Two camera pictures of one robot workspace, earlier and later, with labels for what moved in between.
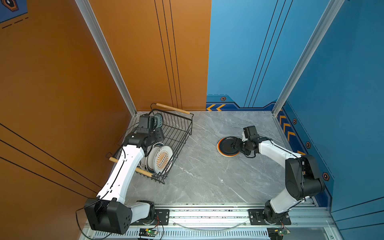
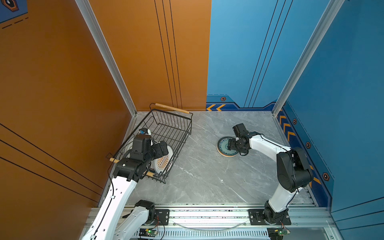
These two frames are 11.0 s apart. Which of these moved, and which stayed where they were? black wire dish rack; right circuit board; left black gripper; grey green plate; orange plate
Moved: grey green plate; left black gripper
Stayed: right circuit board; black wire dish rack; orange plate
